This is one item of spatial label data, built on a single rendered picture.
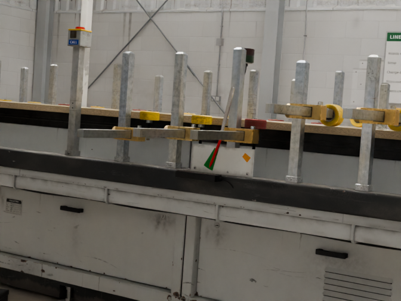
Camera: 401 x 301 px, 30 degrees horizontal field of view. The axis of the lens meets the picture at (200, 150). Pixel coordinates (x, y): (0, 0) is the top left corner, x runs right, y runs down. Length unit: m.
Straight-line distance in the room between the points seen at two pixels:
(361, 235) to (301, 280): 0.44
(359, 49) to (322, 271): 7.50
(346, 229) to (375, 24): 7.73
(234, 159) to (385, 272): 0.66
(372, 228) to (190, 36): 9.09
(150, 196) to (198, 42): 8.49
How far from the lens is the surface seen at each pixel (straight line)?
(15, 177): 3.40
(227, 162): 2.69
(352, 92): 10.16
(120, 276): 3.34
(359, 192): 2.47
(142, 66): 11.87
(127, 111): 2.97
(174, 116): 2.82
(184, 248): 3.09
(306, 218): 2.60
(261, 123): 2.72
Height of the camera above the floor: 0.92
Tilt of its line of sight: 3 degrees down
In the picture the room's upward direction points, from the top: 4 degrees clockwise
